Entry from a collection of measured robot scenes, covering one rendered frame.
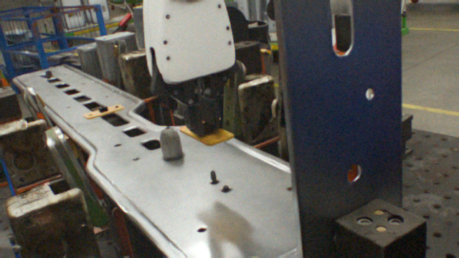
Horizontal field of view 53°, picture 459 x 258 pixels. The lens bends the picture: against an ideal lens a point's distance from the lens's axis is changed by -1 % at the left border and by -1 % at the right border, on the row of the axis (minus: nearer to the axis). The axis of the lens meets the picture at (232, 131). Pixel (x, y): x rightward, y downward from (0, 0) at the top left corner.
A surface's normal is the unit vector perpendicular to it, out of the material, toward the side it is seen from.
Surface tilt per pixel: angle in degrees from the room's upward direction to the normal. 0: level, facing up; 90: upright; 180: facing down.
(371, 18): 90
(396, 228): 0
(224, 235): 0
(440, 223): 0
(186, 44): 92
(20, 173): 90
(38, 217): 90
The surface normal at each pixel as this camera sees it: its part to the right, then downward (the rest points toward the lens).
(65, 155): 0.54, 0.23
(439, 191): -0.13, -0.92
